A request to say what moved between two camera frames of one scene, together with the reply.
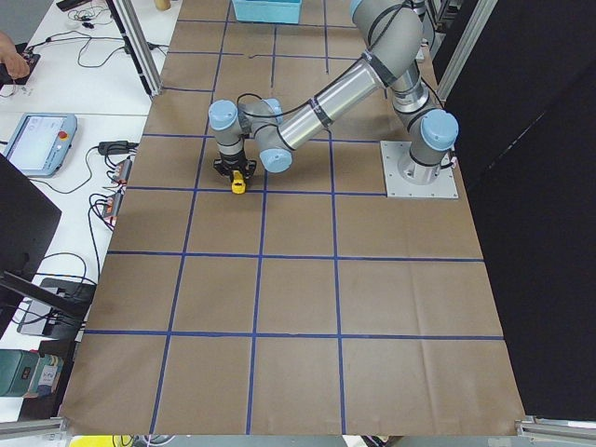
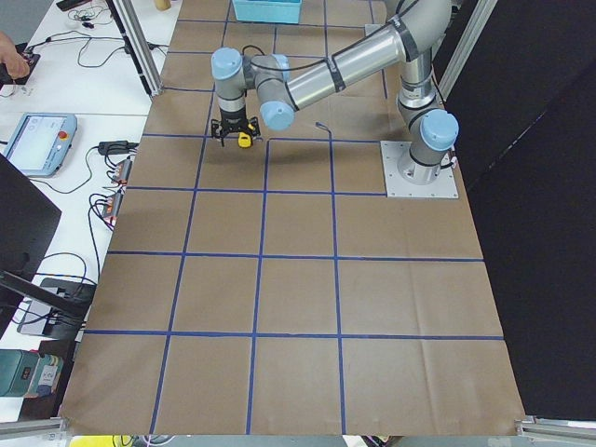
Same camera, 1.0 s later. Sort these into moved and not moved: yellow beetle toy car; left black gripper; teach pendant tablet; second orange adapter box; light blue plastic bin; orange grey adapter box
Moved: left black gripper; yellow beetle toy car
Not moved: orange grey adapter box; light blue plastic bin; teach pendant tablet; second orange adapter box
